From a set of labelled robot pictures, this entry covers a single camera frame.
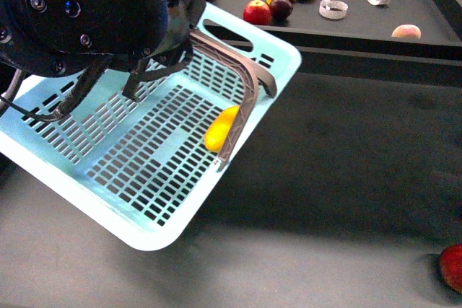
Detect light blue plastic basket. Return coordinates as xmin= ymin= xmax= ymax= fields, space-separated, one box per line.
xmin=1 ymin=5 xmax=302 ymax=251

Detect grey basket handle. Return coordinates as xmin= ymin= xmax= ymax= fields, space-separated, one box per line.
xmin=190 ymin=29 xmax=277 ymax=172

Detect red apple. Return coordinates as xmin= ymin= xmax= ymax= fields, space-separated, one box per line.
xmin=243 ymin=0 xmax=272 ymax=25

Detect white tape ring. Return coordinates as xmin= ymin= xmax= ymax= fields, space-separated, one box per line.
xmin=318 ymin=0 xmax=349 ymax=21

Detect dark purple plum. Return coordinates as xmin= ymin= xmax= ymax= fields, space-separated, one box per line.
xmin=269 ymin=0 xmax=293 ymax=20

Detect pale peach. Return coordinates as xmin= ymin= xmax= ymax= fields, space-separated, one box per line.
xmin=391 ymin=25 xmax=422 ymax=40

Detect yellow mango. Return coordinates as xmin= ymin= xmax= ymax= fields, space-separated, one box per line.
xmin=204 ymin=105 xmax=240 ymax=153

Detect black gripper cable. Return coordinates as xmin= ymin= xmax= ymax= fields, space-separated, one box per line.
xmin=0 ymin=69 xmax=62 ymax=123

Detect red strawberry-like fruit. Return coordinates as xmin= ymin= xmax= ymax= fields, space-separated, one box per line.
xmin=439 ymin=244 xmax=462 ymax=294

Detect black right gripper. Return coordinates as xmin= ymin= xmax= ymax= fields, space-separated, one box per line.
xmin=1 ymin=0 xmax=206 ymax=120

